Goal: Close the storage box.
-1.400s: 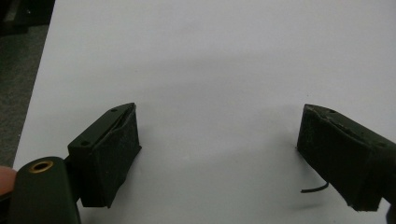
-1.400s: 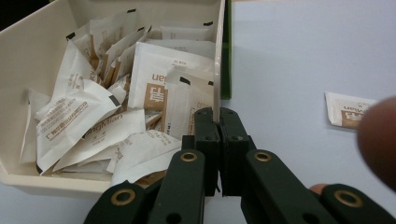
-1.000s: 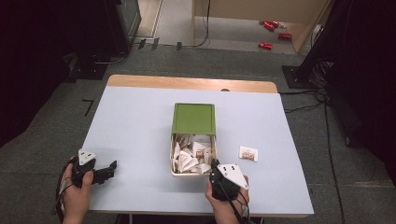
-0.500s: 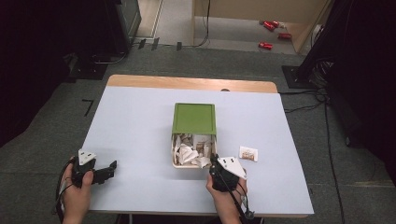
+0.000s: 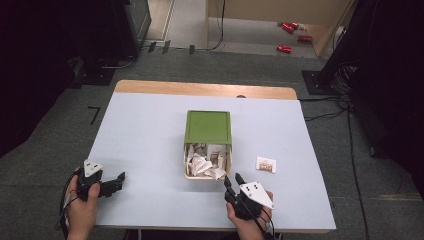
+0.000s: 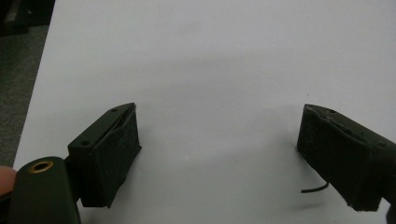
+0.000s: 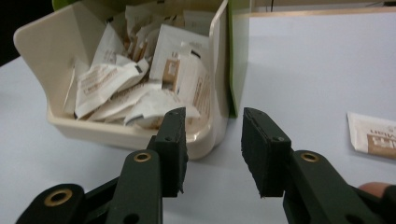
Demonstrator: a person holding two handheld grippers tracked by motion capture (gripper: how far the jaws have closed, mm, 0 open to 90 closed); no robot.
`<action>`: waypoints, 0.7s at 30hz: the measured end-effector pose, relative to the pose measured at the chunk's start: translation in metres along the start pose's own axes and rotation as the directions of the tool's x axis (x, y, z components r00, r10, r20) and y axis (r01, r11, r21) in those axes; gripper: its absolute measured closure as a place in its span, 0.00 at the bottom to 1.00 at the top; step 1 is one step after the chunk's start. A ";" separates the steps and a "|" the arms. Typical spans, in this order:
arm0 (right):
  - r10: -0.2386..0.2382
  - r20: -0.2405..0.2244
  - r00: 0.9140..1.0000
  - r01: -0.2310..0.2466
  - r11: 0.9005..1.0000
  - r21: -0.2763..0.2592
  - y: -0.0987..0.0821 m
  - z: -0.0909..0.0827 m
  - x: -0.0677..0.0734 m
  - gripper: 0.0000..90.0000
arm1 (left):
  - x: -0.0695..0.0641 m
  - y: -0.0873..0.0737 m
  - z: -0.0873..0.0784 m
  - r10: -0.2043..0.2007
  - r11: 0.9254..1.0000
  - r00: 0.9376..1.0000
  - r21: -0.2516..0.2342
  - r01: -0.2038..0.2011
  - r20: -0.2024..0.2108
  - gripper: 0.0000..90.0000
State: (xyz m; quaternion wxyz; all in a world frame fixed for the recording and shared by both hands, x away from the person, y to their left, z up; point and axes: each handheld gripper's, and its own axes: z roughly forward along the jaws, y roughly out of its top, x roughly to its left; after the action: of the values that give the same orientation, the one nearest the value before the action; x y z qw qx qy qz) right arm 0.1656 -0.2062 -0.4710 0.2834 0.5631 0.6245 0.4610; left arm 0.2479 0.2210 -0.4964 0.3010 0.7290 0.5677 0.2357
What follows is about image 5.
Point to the beige wooden partition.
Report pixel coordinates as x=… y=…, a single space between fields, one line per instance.
x=266 y=10

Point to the pile of white packets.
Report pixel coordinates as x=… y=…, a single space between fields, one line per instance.
x=201 y=165

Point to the green box with packets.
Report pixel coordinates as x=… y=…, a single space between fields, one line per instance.
x=185 y=171

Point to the red can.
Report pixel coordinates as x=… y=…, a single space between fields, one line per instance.
x=304 y=38
x=288 y=28
x=295 y=25
x=284 y=49

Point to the black stand pole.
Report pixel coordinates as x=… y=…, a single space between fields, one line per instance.
x=343 y=43

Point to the black stand base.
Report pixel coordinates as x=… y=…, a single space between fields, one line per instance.
x=315 y=83
x=96 y=76

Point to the white table sheet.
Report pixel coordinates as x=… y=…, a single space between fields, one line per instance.
x=150 y=150

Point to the dark curtain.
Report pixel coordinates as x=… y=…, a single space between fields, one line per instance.
x=40 y=66
x=396 y=83

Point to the white brown-printed single sachet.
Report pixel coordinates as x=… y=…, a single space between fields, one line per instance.
x=266 y=164

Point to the person's right hand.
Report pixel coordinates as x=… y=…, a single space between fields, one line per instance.
x=251 y=230

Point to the wooden table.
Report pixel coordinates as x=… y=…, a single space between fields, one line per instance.
x=200 y=88

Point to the person's left hand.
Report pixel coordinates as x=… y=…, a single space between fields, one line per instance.
x=80 y=216

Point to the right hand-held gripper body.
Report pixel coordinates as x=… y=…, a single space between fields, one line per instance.
x=246 y=206

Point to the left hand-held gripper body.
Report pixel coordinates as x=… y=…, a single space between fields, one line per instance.
x=86 y=183

